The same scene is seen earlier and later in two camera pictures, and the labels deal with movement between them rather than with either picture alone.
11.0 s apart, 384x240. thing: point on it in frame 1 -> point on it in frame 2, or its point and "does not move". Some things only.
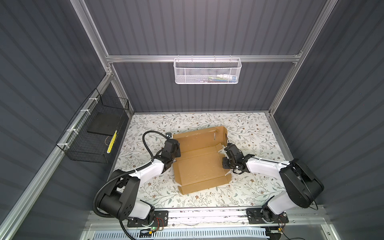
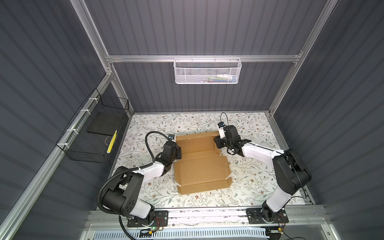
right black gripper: x=224 y=162 -> x=217 y=141
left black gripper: x=177 y=153 does not move
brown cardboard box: x=201 y=164 does not move
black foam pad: x=105 y=123 does not move
